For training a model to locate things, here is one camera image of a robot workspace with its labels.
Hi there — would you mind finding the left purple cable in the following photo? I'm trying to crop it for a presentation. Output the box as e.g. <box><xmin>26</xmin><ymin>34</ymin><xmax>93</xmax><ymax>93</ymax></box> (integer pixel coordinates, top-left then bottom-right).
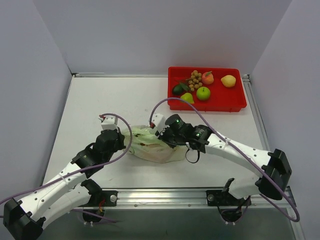
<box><xmin>0</xmin><ymin>113</ymin><xmax>133</xmax><ymax>223</ymax></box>

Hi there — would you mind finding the green pear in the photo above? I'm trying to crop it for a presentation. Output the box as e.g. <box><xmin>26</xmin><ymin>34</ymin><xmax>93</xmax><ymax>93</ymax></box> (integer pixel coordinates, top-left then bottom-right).
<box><xmin>180</xmin><ymin>92</ymin><xmax>195</xmax><ymax>104</ymax></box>

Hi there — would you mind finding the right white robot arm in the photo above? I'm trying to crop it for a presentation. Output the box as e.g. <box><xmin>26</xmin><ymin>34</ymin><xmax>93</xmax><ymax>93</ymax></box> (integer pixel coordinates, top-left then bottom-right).
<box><xmin>151</xmin><ymin>113</ymin><xmax>292</xmax><ymax>205</ymax></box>

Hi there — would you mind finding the purple cable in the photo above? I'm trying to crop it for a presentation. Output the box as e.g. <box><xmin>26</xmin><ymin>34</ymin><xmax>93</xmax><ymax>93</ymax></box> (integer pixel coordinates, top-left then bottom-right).
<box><xmin>149</xmin><ymin>97</ymin><xmax>300</xmax><ymax>223</ymax></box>
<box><xmin>0</xmin><ymin>113</ymin><xmax>133</xmax><ymax>223</ymax></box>

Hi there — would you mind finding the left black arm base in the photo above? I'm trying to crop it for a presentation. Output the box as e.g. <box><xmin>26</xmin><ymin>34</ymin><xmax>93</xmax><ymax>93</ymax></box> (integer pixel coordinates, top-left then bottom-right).
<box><xmin>80</xmin><ymin>179</ymin><xmax>118</xmax><ymax>217</ymax></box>

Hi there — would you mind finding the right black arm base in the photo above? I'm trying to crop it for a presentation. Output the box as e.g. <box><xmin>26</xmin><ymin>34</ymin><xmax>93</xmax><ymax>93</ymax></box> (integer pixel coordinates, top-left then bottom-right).
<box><xmin>205</xmin><ymin>178</ymin><xmax>251</xmax><ymax>226</ymax></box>

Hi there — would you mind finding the red plastic tray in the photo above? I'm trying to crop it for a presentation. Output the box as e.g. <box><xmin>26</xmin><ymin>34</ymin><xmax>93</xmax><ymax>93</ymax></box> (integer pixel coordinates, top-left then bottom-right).
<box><xmin>167</xmin><ymin>66</ymin><xmax>247</xmax><ymax>112</ymax></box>

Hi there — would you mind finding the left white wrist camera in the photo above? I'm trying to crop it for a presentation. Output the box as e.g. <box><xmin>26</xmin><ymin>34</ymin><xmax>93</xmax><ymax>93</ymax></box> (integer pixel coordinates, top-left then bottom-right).
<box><xmin>98</xmin><ymin>115</ymin><xmax>118</xmax><ymax>132</ymax></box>

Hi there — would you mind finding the yellow lemon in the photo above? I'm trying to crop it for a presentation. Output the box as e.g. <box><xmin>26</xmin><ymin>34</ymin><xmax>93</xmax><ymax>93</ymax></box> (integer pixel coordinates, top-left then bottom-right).
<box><xmin>220</xmin><ymin>75</ymin><xmax>237</xmax><ymax>88</ymax></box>

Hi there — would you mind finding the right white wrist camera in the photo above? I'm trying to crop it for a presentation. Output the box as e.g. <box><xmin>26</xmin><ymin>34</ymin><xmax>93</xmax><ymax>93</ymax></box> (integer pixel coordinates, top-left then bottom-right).
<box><xmin>149</xmin><ymin>113</ymin><xmax>166</xmax><ymax>133</ymax></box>

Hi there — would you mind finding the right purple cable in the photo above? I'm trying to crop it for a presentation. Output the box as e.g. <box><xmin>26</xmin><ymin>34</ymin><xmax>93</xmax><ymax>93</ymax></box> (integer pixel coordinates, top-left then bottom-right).
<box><xmin>149</xmin><ymin>97</ymin><xmax>300</xmax><ymax>223</ymax></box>

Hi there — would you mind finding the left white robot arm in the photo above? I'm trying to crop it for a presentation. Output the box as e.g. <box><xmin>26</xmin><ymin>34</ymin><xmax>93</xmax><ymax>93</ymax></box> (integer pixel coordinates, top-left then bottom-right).
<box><xmin>3</xmin><ymin>129</ymin><xmax>125</xmax><ymax>240</ymax></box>

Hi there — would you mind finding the orange peach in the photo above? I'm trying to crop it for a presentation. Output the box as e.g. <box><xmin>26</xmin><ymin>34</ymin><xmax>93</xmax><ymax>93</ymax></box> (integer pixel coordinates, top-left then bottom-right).
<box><xmin>201</xmin><ymin>71</ymin><xmax>214</xmax><ymax>85</ymax></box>

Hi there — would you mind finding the dark green avocado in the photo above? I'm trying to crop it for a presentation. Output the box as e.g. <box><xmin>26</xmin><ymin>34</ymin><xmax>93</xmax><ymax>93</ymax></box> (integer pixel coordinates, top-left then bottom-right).
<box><xmin>171</xmin><ymin>84</ymin><xmax>185</xmax><ymax>96</ymax></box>

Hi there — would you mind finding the aluminium front rail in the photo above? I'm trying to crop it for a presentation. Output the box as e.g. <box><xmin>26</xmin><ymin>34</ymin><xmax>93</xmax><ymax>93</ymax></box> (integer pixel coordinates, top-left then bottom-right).
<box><xmin>27</xmin><ymin>186</ymin><xmax>297</xmax><ymax>211</ymax></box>

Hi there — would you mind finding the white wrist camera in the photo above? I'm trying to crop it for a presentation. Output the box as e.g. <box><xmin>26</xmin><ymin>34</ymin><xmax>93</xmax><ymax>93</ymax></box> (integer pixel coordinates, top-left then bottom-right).
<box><xmin>149</xmin><ymin>113</ymin><xmax>166</xmax><ymax>133</ymax></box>
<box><xmin>98</xmin><ymin>115</ymin><xmax>118</xmax><ymax>132</ymax></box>

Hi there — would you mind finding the pale green plastic bag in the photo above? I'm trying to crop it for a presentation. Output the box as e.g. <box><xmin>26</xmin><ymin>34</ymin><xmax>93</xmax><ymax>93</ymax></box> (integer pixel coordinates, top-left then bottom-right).
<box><xmin>122</xmin><ymin>125</ymin><xmax>187</xmax><ymax>164</ymax></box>

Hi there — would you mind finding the brown longan bunch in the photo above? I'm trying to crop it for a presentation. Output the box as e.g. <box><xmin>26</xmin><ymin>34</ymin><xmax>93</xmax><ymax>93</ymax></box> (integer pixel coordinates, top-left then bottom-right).
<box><xmin>179</xmin><ymin>70</ymin><xmax>203</xmax><ymax>93</ymax></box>

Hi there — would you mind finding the green apple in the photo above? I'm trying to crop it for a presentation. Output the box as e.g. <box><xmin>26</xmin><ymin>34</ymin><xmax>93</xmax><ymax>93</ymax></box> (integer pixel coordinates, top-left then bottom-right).
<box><xmin>196</xmin><ymin>86</ymin><xmax>211</xmax><ymax>101</ymax></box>

